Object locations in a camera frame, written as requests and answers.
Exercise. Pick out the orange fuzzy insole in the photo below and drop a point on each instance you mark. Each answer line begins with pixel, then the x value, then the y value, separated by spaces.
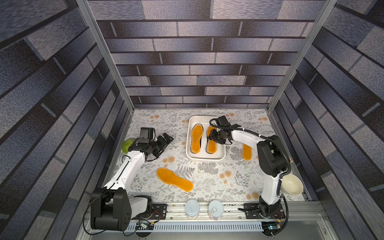
pixel 211 145
pixel 196 136
pixel 169 177
pixel 247 152

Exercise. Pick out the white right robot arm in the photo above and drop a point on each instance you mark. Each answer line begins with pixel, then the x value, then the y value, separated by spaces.
pixel 273 160

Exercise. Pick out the white bowl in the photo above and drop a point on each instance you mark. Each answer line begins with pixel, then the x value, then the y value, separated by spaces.
pixel 292 185

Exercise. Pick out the silver tin can left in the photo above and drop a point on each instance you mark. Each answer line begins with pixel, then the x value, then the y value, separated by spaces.
pixel 192 209

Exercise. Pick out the green cabbage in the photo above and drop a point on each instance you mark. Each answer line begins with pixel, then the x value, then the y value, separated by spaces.
pixel 126 144

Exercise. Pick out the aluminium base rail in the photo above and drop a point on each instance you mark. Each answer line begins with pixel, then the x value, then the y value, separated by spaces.
pixel 307 221

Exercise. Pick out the white plastic storage box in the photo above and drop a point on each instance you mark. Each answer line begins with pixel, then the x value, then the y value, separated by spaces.
pixel 203 155

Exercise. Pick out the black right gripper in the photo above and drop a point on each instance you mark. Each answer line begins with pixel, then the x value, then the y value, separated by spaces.
pixel 218 135

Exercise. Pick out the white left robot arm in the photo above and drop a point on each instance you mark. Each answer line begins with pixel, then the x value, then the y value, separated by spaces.
pixel 111 208

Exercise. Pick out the silver tin can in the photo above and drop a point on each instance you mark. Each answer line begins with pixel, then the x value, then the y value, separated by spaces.
pixel 192 209
pixel 215 210

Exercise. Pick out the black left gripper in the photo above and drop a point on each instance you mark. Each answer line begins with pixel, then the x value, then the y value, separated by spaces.
pixel 164 143

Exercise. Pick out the silver tin can right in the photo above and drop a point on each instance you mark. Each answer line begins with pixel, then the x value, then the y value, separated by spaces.
pixel 215 210

